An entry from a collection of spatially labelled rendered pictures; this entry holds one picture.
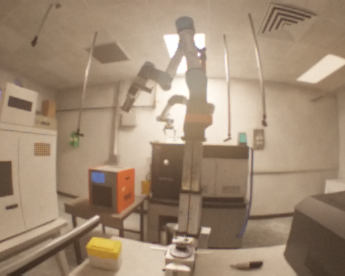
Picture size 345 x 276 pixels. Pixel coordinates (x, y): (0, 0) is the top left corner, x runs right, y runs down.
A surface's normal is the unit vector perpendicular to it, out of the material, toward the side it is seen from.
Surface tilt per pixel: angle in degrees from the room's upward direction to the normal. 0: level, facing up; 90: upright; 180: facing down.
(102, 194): 90
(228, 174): 90
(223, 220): 90
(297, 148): 90
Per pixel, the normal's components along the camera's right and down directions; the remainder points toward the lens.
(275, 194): -0.16, -0.07
